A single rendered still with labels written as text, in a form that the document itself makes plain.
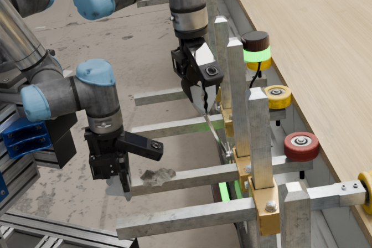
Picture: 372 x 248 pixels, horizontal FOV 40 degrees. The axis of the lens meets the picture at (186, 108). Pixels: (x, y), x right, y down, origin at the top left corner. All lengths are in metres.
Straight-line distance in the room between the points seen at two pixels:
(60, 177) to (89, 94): 1.83
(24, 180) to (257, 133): 0.89
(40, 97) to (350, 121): 0.73
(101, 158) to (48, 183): 1.71
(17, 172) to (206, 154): 1.41
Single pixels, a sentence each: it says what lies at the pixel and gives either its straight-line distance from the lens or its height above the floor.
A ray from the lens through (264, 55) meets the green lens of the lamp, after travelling 1.11.
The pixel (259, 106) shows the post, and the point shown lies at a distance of 0.88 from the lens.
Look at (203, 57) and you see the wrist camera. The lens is 1.05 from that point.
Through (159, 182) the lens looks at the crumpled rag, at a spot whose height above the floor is 0.87.
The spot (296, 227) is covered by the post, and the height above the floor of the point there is 1.10.
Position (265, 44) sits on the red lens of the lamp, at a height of 1.15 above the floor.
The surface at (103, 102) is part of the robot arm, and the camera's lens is 1.08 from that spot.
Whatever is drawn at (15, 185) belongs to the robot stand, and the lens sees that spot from 1.59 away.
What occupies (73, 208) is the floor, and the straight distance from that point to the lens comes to 2.63.
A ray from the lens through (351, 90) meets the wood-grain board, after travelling 1.44.
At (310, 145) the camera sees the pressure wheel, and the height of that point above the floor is 0.91.
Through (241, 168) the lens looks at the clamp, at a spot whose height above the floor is 0.87.
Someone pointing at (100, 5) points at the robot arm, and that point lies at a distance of 1.00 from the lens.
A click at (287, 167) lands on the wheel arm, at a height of 0.85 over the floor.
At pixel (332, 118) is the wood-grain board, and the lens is 1.32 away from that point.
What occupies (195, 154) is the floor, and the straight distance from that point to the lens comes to 2.80.
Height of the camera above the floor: 1.59
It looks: 29 degrees down
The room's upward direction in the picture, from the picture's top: 9 degrees counter-clockwise
